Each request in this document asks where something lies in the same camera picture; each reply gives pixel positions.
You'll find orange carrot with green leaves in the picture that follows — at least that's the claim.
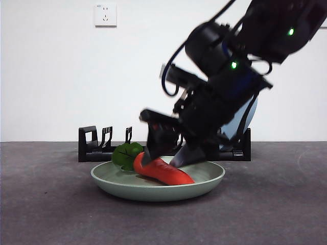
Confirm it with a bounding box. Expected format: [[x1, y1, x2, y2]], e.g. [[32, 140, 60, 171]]
[[111, 142, 196, 186]]

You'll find green plate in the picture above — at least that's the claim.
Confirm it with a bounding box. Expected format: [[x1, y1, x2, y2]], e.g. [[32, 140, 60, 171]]
[[90, 160, 226, 202]]

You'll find blue plate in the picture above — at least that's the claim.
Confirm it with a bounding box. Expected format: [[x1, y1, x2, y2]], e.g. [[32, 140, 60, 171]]
[[218, 96, 258, 151]]

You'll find black plate rack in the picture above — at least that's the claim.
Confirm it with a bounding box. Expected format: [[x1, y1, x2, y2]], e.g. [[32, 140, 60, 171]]
[[78, 125, 251, 163]]

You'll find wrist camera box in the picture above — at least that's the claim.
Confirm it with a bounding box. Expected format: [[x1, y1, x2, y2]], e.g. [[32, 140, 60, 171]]
[[160, 63, 207, 89]]

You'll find black cable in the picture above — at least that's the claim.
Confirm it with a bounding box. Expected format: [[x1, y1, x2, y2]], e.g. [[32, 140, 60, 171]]
[[161, 0, 237, 96]]

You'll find white wall socket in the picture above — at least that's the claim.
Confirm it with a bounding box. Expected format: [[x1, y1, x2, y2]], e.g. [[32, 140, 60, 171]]
[[94, 4, 118, 28]]

